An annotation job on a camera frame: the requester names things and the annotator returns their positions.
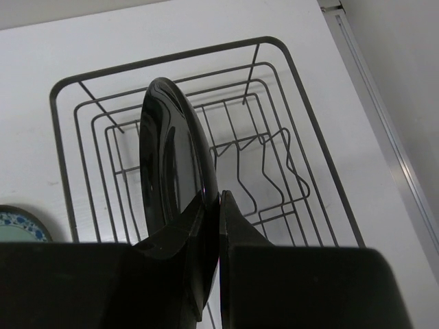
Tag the blue patterned round plate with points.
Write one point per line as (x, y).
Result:
(18, 225)

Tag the aluminium side rail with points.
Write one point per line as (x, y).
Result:
(382, 125)

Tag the black round plate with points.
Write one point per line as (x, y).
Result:
(178, 183)

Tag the grey wire dish rack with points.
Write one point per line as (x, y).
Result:
(264, 137)

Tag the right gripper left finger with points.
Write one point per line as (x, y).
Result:
(105, 285)

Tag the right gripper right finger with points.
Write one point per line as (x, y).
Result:
(267, 286)

